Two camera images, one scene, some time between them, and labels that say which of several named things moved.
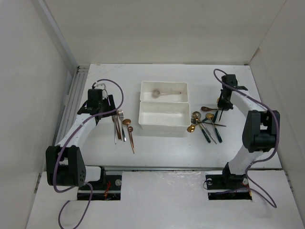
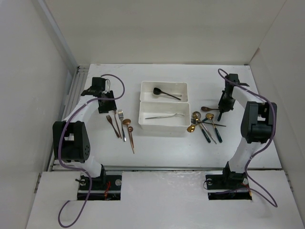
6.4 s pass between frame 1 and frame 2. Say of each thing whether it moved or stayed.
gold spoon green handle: stayed
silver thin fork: moved
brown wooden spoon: stayed
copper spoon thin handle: stayed
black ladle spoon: moved
